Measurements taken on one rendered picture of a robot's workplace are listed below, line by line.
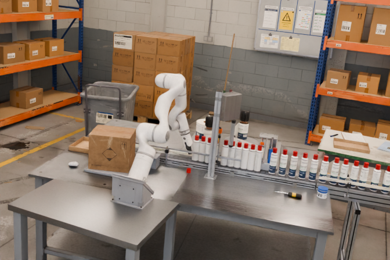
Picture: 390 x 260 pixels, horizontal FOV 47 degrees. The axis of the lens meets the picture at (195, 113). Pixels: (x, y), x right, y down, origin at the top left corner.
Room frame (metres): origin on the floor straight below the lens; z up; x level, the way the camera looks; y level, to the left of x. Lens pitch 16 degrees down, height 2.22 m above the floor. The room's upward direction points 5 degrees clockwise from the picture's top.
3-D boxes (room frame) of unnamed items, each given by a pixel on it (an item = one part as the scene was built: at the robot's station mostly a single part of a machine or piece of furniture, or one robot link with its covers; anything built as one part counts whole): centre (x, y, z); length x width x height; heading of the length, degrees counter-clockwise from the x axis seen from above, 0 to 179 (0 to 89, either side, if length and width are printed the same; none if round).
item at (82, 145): (3.51, 0.83, 0.85); 0.30 x 0.26 x 0.04; 78
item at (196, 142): (3.33, -0.03, 0.98); 0.05 x 0.05 x 0.20
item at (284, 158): (3.19, -0.70, 0.98); 0.05 x 0.05 x 0.20
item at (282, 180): (3.31, -0.15, 0.85); 1.65 x 0.11 x 0.05; 78
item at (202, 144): (3.32, -0.08, 0.98); 0.05 x 0.05 x 0.20
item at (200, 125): (3.91, -0.12, 0.95); 0.20 x 0.20 x 0.14
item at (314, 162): (3.14, -0.92, 0.98); 0.05 x 0.05 x 0.20
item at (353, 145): (4.24, -1.57, 0.82); 0.34 x 0.24 x 0.03; 75
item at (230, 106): (3.20, -0.24, 1.38); 0.17 x 0.10 x 0.19; 133
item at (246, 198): (3.43, -0.05, 0.82); 2.10 x 1.50 x 0.02; 78
